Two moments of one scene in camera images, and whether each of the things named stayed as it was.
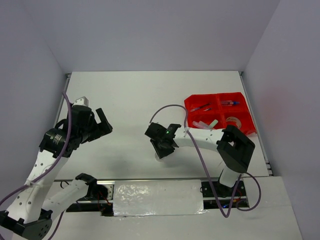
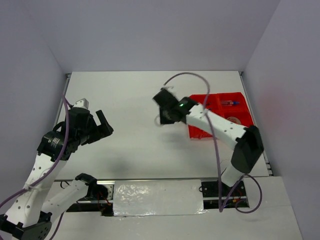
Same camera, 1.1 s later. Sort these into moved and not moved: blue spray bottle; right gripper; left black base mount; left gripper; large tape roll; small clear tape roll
Moved: small clear tape roll; right gripper
Not moved: left black base mount; left gripper; large tape roll; blue spray bottle
